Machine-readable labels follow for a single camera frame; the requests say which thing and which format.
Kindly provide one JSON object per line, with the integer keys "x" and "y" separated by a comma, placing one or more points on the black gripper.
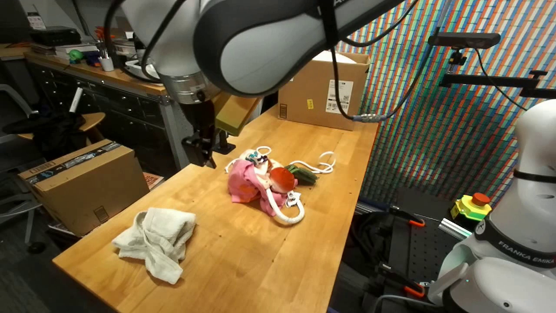
{"x": 206, "y": 136}

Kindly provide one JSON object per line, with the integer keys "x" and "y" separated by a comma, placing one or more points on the pink cloth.
{"x": 249, "y": 183}

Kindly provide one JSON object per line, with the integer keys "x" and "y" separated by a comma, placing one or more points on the orange plush carrot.
{"x": 291, "y": 176}

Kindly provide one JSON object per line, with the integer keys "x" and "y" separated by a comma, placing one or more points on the white towel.
{"x": 159, "y": 238}

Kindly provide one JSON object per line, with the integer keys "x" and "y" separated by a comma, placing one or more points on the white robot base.
{"x": 508, "y": 265}

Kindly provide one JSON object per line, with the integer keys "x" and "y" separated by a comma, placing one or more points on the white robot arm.
{"x": 244, "y": 47}

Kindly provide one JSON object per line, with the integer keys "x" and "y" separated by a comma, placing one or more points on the wooden workbench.
{"x": 138, "y": 115}

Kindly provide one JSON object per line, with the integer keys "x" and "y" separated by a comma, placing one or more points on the cardboard box on table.
{"x": 315, "y": 94}

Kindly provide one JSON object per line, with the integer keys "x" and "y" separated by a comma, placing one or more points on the cardboard box on floor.
{"x": 88, "y": 186}

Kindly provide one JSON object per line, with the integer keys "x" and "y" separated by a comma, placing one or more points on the wooden stool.
{"x": 86, "y": 124}

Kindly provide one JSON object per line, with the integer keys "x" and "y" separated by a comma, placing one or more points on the emergency stop button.
{"x": 473, "y": 207}

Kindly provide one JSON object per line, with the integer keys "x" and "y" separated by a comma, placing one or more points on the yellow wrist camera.
{"x": 232, "y": 112}

